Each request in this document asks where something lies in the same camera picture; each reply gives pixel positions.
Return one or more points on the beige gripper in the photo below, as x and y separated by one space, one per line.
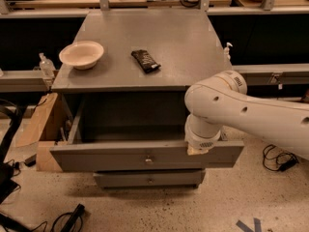
203 142

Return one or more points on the grey top drawer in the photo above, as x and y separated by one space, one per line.
143 132

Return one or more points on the grey drawer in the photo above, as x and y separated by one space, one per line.
151 178
143 132

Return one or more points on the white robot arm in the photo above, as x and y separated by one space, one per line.
221 100

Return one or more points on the grey bottom drawer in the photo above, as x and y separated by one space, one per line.
151 178

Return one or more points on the grey drawer cabinet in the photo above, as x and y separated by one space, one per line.
182 41

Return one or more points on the white pump bottle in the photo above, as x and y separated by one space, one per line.
227 50

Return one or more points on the black snack packet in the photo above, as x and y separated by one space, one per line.
145 60

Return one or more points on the black power strip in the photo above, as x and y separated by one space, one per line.
69 221

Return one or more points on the white bowl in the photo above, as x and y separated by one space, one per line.
81 55

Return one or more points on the cardboard box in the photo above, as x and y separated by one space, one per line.
45 130

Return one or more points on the clear sanitizer bottle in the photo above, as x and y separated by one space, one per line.
47 66

